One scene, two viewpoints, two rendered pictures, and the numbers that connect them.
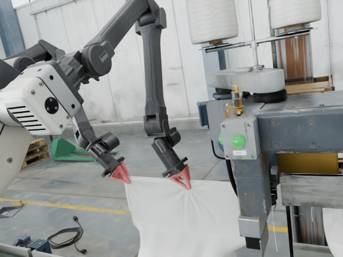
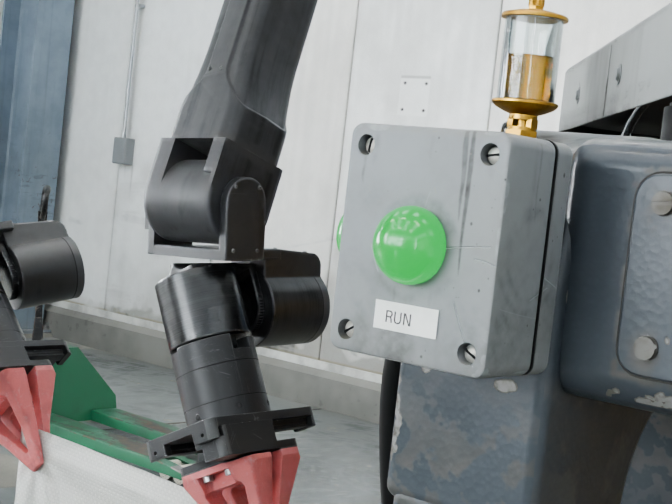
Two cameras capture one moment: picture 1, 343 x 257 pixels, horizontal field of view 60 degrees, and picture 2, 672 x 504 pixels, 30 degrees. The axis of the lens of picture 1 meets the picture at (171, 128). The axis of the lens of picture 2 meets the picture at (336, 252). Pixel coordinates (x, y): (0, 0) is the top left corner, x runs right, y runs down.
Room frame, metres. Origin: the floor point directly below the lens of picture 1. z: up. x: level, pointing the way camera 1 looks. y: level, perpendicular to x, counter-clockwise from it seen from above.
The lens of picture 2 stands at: (0.18, -0.21, 1.30)
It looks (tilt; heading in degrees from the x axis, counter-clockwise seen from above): 3 degrees down; 12
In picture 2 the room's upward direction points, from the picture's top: 6 degrees clockwise
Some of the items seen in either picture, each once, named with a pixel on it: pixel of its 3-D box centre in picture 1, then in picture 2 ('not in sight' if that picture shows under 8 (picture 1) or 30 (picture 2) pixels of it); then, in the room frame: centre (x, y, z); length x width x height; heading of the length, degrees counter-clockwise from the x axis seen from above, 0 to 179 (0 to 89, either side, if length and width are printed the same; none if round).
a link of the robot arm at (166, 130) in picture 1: (163, 133); (243, 263); (1.04, 0.03, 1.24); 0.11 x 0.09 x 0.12; 149
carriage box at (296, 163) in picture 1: (297, 125); not in sight; (1.06, -0.46, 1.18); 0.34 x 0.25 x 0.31; 151
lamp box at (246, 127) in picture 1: (240, 137); (449, 247); (0.67, -0.16, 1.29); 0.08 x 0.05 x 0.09; 61
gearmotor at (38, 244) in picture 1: (28, 248); not in sight; (1.97, 1.17, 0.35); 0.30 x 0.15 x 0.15; 61
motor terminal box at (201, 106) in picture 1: (207, 115); not in sight; (1.21, -0.16, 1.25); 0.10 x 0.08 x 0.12; 176
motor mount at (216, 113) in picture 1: (245, 118); not in sight; (1.09, -0.28, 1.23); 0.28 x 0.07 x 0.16; 61
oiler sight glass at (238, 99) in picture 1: (238, 99); (529, 60); (0.73, -0.17, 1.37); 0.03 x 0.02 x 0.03; 61
